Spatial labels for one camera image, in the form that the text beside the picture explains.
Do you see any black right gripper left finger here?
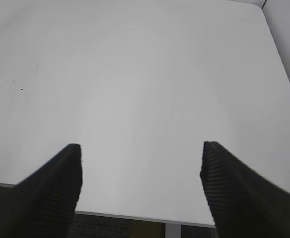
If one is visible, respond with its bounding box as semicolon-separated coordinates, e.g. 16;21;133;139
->
0;144;82;238

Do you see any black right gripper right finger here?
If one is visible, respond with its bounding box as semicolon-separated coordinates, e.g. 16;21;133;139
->
200;141;290;238

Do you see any white table leg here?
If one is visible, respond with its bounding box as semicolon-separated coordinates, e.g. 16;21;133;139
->
165;223;181;238

